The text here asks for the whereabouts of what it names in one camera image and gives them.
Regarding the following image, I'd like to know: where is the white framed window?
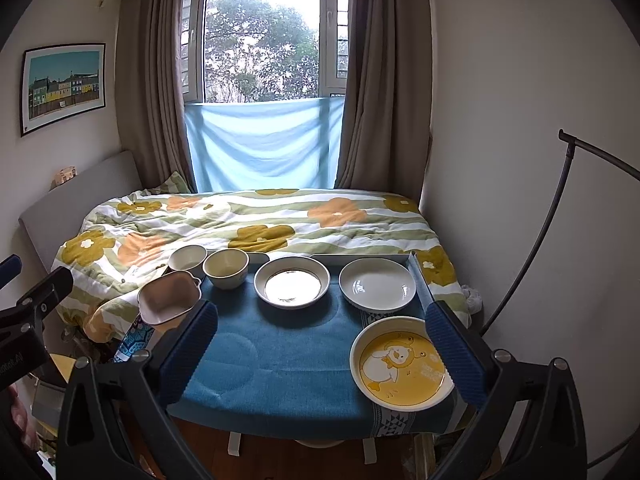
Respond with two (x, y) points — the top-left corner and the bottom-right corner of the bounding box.
(180, 0), (349, 104)

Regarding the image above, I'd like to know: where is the pink heart-shaped bowl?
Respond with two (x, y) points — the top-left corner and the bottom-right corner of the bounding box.
(137, 271), (202, 326)

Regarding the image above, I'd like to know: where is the light blue window cloth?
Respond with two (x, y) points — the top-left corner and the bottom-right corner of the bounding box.
(184, 96), (344, 193)

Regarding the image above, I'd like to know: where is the framed harbour picture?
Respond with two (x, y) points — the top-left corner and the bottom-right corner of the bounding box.
(20, 44), (106, 136)

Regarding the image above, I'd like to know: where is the brown curtain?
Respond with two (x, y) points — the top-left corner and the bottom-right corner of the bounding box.
(115, 0), (195, 188)
(335, 0), (433, 200)

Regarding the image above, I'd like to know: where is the floral striped duvet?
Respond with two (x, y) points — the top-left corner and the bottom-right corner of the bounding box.
(53, 188), (471, 342)

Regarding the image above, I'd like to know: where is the small ornament on headboard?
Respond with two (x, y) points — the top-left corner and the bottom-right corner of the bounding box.
(50, 166), (77, 190)

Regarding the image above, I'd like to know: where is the left brown curtain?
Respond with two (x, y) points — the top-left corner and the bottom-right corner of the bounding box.
(115, 0), (195, 188)

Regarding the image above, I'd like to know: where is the black arched floor lamp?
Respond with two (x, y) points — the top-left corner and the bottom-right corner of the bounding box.
(479, 128), (640, 470)

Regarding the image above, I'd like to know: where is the plain white plate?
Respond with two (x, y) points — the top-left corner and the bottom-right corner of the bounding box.
(338, 258), (416, 314)

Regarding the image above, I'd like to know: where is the grey bed headboard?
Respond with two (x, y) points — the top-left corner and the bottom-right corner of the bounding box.
(18, 151), (142, 272)

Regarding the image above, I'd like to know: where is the cream bowl with dots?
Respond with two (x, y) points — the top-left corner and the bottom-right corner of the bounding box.
(203, 248), (250, 290)

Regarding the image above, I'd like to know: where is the yellow duck plate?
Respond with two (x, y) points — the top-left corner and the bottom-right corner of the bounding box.
(349, 316), (454, 413)

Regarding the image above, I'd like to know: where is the green striped pillow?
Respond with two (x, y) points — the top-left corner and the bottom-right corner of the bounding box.
(144, 171), (192, 195)

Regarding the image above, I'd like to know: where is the teal patterned tablecloth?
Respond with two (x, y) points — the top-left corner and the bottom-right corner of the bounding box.
(112, 263), (474, 440)

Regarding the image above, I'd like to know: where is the right brown curtain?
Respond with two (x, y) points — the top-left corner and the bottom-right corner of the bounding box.
(335, 0), (433, 200)

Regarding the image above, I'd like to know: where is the cream duck shallow dish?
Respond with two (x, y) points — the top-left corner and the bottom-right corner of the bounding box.
(254, 256), (331, 310)

